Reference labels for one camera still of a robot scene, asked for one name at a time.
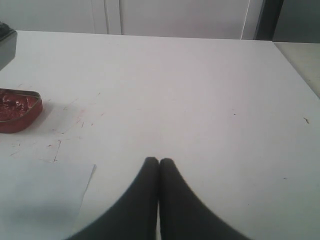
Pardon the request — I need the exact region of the dark vertical post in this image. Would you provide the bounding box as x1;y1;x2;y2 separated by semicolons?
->
254;0;284;41

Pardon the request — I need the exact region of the white paper sheet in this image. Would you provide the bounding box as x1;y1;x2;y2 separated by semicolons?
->
0;159;96;240

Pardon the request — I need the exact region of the white cabinet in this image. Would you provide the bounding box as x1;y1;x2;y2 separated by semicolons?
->
0;0;263;40

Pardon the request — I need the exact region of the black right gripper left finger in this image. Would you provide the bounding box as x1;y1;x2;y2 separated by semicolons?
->
69;157;159;240

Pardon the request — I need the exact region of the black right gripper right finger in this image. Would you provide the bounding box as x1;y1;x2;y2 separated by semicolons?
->
159;158;247;240

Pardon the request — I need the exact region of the red ink paste tin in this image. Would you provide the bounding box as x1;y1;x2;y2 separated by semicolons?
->
0;88;43;134

